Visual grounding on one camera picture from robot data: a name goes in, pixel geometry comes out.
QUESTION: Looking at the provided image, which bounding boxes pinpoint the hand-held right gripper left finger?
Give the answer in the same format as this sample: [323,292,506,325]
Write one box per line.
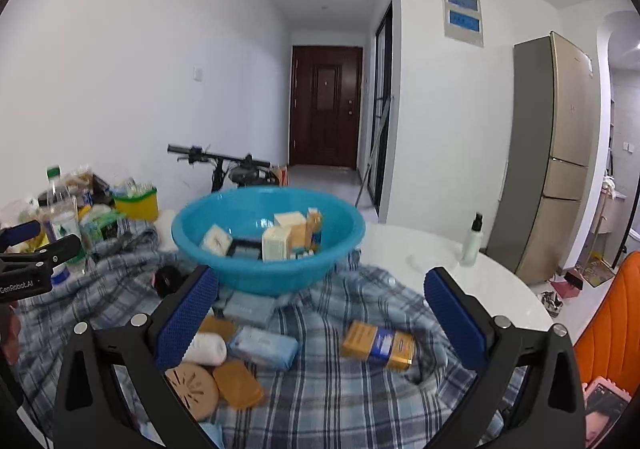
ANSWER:
[54,265,221,449]

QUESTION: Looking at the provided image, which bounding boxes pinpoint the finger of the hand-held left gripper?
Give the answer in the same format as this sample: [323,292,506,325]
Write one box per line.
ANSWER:
[0,220,42,250]
[0,234,83,271]

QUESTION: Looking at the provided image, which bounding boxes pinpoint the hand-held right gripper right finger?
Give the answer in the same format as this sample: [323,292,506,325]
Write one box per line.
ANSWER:
[422,266,586,449]

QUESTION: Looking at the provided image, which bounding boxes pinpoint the white plastic bottle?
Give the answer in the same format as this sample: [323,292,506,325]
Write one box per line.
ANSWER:
[184,331,228,364]

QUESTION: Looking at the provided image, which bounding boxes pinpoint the light blue packet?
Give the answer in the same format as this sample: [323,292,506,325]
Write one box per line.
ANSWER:
[222,291,277,325]
[227,325,299,370]

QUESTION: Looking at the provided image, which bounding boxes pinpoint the white tissue pack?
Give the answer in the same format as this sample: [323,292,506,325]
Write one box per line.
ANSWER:
[201,224,233,255]

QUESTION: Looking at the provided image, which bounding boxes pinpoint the gold box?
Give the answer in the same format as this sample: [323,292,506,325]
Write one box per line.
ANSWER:
[341,320,417,370]

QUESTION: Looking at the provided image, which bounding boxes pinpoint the orange soap bar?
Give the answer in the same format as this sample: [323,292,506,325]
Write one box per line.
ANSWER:
[212,359,265,410]

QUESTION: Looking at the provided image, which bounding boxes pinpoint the blue plastic basin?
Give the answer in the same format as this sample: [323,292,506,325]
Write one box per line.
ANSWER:
[171,188,367,295]

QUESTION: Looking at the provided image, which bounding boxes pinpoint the cream cardboard box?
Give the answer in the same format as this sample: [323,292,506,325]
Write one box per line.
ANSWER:
[261,226,292,261]
[274,212,307,231]

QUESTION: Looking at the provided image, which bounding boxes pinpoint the person's left hand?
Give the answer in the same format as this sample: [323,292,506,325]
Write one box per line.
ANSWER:
[0,301,21,365]

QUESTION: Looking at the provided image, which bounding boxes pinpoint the clear water bottle green cap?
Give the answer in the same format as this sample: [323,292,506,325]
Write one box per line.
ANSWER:
[37,166,86,280]

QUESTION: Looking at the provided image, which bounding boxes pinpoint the tan flat bar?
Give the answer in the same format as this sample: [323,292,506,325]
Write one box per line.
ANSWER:
[200,316,236,342]

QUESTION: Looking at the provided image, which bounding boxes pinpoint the black plush toy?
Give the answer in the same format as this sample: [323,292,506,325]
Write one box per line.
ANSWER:
[152,265,188,299]

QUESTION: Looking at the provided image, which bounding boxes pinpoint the green tissue pack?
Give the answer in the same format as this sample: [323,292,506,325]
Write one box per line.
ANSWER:
[80,209,126,250]

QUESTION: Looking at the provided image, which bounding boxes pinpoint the pale green pump bottle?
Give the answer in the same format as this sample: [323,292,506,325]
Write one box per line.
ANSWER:
[460,212,485,266]

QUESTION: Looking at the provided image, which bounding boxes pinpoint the yellow bin green rim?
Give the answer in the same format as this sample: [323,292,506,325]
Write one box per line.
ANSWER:
[114,184,160,222]

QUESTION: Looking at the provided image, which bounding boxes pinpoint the grey slippers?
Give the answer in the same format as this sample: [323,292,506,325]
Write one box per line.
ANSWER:
[537,291,563,317]

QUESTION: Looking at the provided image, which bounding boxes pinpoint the pink box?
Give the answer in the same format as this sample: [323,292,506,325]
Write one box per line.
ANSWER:
[550,279,583,300]

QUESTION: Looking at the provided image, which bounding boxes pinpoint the black bicycle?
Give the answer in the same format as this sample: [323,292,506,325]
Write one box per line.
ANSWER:
[167,144,281,192]

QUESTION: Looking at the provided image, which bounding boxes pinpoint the yellow and blue box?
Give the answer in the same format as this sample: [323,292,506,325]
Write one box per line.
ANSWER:
[290,208,324,251]

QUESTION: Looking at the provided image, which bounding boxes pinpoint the blue plaid cloth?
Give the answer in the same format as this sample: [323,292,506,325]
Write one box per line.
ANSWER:
[0,222,526,449]

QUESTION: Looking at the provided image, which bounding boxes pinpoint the orange chair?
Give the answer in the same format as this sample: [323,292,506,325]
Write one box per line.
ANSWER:
[574,251,640,392]

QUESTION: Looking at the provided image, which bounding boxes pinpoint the pink phone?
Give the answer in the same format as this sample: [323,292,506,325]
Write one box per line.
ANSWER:
[582,379,631,447]

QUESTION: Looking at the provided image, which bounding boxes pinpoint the grey mop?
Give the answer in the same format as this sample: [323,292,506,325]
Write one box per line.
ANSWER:
[356,96,393,207]

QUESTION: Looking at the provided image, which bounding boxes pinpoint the gold grey refrigerator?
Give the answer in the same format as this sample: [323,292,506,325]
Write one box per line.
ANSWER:
[486,32,601,286]

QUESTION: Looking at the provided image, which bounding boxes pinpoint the black framed glass door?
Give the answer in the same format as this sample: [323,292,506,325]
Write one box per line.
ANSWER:
[367,2,393,215]

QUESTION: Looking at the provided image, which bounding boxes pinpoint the brown door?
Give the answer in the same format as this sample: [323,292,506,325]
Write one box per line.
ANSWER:
[290,45,363,170]

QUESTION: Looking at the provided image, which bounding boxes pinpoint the grey wall panel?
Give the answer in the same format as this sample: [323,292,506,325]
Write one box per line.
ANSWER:
[441,0,485,47]

